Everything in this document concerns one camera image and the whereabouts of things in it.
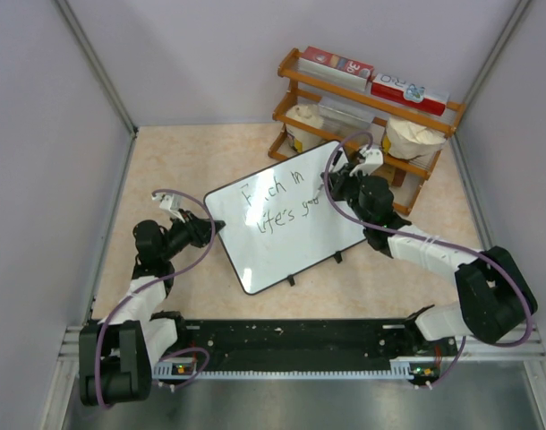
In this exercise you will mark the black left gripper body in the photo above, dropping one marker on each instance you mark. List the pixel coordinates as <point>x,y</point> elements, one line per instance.
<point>184,233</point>

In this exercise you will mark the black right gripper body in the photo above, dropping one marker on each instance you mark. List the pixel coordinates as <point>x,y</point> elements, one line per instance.
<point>348,188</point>

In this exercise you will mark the white whiteboard black frame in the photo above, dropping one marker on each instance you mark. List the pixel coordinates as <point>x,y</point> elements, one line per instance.
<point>278,223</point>

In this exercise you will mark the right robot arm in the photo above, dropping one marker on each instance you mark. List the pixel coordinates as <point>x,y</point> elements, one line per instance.
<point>493,295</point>

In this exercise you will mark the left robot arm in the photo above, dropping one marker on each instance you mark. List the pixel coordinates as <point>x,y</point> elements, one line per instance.
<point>117,354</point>

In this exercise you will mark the brown scouring pad pack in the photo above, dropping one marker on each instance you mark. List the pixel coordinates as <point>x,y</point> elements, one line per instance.
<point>394,176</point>

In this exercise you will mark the clear plastic box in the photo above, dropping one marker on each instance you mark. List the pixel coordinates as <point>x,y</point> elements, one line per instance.
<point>343,118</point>

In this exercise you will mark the white paper bag right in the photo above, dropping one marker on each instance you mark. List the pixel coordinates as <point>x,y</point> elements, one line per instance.
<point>406,140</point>

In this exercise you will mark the red white box left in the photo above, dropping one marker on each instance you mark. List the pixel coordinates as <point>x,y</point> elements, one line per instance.
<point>339,70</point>

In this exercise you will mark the red white box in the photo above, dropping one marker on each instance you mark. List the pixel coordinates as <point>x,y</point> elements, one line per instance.
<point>339,70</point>
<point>409,94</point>

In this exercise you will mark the red white box right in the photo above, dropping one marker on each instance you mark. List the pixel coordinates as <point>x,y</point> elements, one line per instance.
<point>409,94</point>

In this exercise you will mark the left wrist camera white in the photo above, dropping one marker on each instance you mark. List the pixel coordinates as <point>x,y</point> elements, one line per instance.
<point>169,202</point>

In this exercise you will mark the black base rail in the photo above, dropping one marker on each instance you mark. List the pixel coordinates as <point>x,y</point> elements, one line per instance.
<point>308,345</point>

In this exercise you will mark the grey cable duct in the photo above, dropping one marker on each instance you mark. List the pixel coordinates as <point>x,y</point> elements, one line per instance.
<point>180,370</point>

